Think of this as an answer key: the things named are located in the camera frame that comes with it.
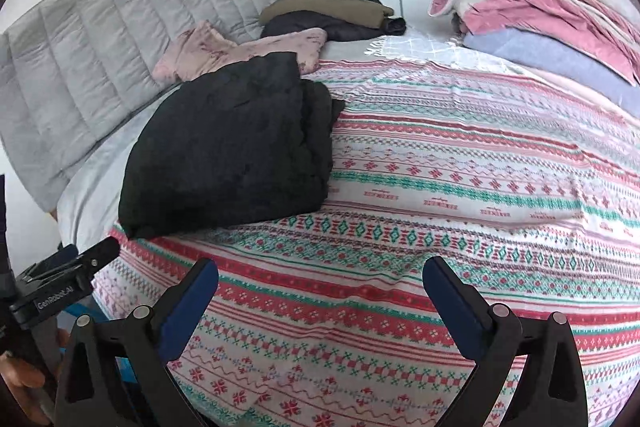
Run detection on pink grey folded quilt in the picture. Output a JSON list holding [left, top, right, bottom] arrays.
[[428, 0, 639, 86]]

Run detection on grey quilted headboard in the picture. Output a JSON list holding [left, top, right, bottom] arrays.
[[1, 0, 277, 212]]

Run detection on pink floral garment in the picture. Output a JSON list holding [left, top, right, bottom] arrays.
[[152, 20, 328, 81]]

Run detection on person's left hand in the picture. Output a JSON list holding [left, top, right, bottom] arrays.
[[1, 335, 51, 426]]

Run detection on olive green folded garment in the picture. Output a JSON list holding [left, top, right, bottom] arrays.
[[259, 0, 395, 28]]

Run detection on light blue folded blanket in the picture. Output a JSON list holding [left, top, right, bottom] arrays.
[[463, 28, 639, 118]]

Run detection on dark navy folded garment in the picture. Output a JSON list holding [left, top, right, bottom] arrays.
[[262, 0, 407, 42]]

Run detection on black quilted puffer jacket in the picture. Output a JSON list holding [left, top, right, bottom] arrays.
[[118, 52, 345, 239]]

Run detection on patterned red green blanket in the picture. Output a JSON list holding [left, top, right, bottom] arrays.
[[96, 60, 639, 426]]

